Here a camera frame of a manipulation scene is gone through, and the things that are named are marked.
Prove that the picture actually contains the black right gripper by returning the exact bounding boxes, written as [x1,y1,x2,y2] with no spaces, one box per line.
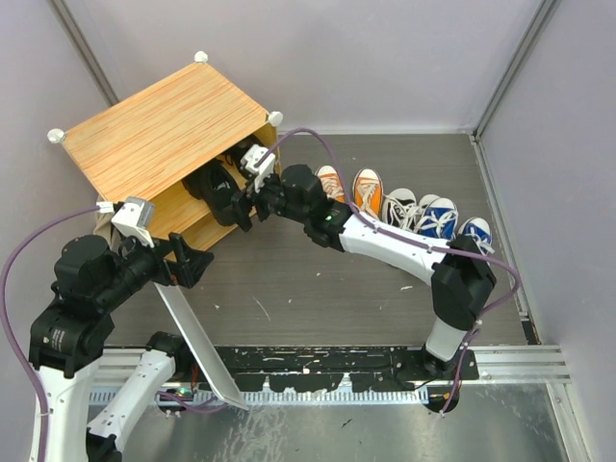
[224,166,310,231]

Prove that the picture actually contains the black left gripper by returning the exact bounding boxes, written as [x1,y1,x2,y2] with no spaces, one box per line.
[97,223,214,306]

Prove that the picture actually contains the wooden shoe cabinet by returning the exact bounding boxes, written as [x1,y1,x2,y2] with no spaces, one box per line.
[47,51,283,250]

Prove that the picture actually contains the orange sneaker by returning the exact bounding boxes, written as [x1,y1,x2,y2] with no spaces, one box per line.
[316,166,346,203]
[352,168,384,219]

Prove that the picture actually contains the white cabinet door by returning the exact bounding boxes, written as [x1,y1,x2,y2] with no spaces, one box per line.
[154,283,248,410]

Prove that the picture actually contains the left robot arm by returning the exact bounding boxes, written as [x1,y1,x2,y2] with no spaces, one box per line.
[29,233,214,461]

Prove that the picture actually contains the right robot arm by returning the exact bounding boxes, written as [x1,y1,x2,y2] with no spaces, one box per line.
[231,165,496,379]

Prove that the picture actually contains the black white sneaker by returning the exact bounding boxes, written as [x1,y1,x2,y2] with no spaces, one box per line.
[380,188,419,231]

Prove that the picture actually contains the left blue sneaker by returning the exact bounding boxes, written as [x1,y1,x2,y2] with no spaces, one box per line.
[414,196,459,241]

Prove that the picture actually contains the blue sneaker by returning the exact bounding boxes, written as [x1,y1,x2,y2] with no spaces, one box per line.
[414,196,459,241]
[457,217,495,255]

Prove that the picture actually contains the right blue sneaker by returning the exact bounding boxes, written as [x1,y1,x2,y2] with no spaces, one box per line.
[457,217,495,255]

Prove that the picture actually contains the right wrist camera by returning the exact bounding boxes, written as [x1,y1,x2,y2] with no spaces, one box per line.
[240,143,276,193]

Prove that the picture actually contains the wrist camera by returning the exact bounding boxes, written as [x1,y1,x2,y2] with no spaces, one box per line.
[112,197,155,248]
[240,143,276,193]

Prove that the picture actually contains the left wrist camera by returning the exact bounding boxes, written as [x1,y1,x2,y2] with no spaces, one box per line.
[112,197,155,248]

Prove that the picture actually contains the grey slotted cable duct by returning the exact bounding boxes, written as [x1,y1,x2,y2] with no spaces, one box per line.
[90,387,429,406]

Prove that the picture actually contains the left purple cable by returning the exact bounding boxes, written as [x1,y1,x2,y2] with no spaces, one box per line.
[0,201,115,462]

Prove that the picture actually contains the purple cable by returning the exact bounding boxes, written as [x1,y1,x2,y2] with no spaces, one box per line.
[0,201,115,462]
[257,126,523,415]

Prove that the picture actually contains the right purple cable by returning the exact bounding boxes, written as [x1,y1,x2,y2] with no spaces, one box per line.
[257,126,523,415]

